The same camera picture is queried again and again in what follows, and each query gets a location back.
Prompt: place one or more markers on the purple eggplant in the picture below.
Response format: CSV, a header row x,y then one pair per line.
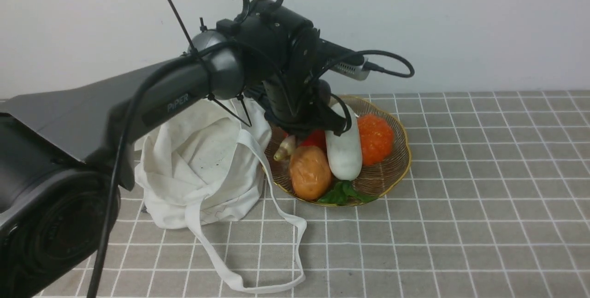
x,y
286,148

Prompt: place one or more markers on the red bell pepper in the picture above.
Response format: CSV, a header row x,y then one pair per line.
x,y
317,138

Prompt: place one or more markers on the brown potato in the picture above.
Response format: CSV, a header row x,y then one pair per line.
x,y
310,173

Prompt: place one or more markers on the white cloth tote bag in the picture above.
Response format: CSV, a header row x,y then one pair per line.
x,y
205,165

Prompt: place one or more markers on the white radish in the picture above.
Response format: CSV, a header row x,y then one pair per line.
x,y
344,152

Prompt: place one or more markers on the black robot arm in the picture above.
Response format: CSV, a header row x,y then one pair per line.
x,y
65,154

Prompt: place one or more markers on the brown wicker basket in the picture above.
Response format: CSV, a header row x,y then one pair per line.
x,y
378,179

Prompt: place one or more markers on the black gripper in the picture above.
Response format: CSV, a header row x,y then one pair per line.
x,y
296,107

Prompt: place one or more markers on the green leafy vegetable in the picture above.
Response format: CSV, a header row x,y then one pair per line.
x,y
343,193

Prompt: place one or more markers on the orange pumpkin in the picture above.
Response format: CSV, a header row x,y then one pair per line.
x,y
376,138

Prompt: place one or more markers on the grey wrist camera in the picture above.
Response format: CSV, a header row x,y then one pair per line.
x,y
352,67

